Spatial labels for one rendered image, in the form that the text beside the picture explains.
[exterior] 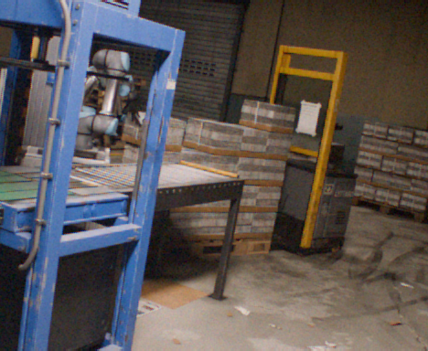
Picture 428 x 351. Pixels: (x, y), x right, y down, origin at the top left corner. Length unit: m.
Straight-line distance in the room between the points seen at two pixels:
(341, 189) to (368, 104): 5.35
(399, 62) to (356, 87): 0.86
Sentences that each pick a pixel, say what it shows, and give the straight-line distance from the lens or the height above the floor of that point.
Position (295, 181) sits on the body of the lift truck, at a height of 0.62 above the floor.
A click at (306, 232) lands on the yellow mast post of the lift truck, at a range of 5.69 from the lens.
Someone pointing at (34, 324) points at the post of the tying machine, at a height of 0.39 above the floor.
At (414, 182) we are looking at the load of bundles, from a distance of 9.38.
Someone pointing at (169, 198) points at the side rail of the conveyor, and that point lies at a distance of 3.27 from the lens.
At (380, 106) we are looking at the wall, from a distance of 11.16.
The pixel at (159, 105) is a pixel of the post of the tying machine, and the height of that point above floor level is 1.22.
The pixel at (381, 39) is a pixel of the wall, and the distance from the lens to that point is 11.29.
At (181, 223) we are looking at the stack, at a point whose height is 0.29.
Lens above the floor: 1.33
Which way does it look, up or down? 8 degrees down
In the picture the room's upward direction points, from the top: 10 degrees clockwise
